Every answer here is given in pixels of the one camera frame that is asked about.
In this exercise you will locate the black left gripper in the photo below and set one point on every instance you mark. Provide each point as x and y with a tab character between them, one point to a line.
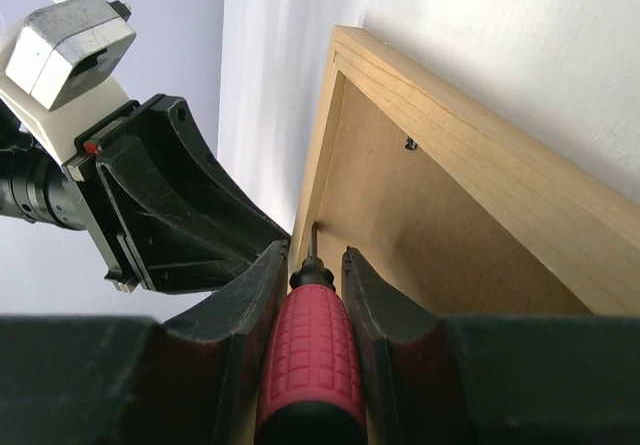
187	225

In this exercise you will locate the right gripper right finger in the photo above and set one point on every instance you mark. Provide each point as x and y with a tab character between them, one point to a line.
490	379

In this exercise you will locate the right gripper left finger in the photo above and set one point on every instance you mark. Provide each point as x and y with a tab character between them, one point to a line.
132	380

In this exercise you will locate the red handled screwdriver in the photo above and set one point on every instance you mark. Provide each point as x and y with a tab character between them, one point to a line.
311	390

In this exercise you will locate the wooden picture frame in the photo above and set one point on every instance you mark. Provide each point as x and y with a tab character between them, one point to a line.
452	205

